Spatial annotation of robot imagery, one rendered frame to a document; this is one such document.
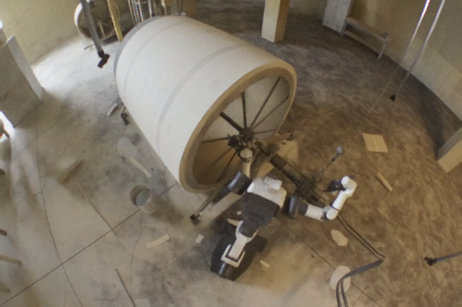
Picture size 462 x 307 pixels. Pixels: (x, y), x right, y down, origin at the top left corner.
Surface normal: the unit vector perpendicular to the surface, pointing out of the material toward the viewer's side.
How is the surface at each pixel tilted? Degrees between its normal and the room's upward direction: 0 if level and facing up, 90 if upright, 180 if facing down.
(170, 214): 0
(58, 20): 90
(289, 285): 0
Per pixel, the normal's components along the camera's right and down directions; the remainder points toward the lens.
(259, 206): 0.11, -0.73
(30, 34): 0.67, 0.60
